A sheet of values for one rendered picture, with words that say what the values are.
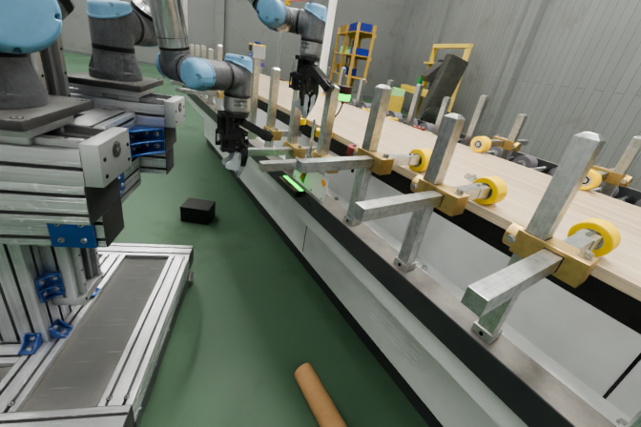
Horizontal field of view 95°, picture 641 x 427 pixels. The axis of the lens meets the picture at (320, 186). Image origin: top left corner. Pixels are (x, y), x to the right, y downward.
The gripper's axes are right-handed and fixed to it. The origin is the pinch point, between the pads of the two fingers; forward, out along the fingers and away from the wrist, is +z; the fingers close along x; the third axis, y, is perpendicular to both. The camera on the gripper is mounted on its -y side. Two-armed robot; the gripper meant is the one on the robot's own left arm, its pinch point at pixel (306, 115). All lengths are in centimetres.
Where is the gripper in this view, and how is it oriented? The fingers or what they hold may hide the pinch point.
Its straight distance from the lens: 111.3
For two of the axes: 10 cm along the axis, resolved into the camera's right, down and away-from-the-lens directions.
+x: -6.0, 2.3, -7.6
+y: -7.8, -3.6, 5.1
